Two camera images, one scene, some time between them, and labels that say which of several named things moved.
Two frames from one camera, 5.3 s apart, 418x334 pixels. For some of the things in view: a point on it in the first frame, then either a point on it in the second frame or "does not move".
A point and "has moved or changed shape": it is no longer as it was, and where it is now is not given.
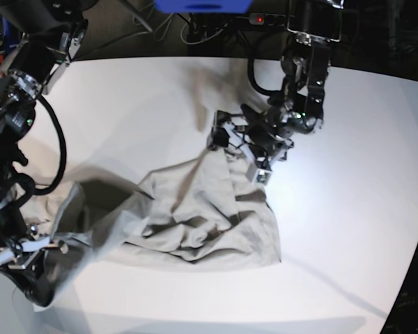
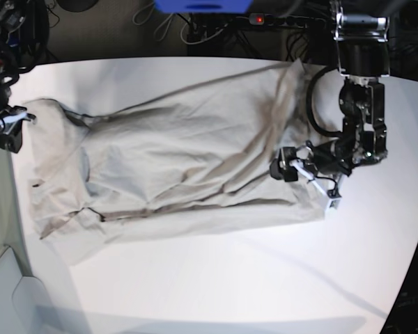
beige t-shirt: (204, 211) has moved or changed shape
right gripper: (267, 147) → (327, 163)
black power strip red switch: (269, 19) does not move
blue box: (203, 6) does not move
